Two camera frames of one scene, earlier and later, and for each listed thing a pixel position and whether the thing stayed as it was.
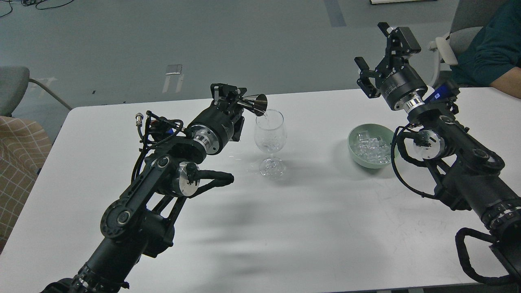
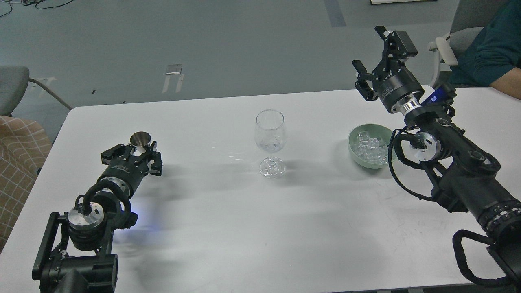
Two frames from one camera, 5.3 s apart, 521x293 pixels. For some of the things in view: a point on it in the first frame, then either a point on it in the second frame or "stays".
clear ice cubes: [373, 149] stays
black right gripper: [404, 90] stays
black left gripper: [213, 128] to [128, 171]
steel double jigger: [257, 103] to [140, 140]
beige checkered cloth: [24, 147] stays
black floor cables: [28, 3] stays
